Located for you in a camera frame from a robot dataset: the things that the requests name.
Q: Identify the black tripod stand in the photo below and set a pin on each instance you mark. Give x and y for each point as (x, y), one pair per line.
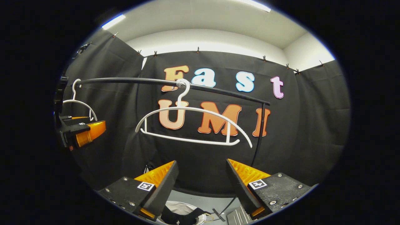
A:
(147, 168)

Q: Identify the white empty clothes hanger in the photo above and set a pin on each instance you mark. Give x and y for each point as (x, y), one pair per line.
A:
(74, 95)

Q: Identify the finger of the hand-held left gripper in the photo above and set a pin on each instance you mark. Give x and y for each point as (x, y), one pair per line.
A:
(70, 118)
(90, 131)

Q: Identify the black clamp mount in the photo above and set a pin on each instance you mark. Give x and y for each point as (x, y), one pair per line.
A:
(82, 47)

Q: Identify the black backdrop cloth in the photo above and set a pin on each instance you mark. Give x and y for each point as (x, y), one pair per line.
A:
(312, 125)

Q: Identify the row of small backdrop clips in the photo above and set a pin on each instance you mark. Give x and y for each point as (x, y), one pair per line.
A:
(197, 49)

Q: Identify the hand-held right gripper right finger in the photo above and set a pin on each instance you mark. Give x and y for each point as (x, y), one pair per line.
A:
(239, 187)

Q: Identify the white ribbed panel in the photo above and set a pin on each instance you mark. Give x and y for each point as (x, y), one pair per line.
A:
(237, 216)

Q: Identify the black clothes rail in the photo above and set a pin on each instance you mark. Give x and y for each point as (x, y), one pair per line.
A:
(125, 80)

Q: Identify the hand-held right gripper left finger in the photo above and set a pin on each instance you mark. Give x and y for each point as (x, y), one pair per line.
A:
(165, 187)

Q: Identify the white laundry hamper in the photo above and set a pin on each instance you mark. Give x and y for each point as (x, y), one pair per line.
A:
(178, 207)

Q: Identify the black knitted garment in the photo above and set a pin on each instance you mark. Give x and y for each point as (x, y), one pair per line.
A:
(184, 220)

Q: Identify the rectangular ceiling light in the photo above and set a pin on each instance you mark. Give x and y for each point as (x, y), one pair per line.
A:
(113, 22)

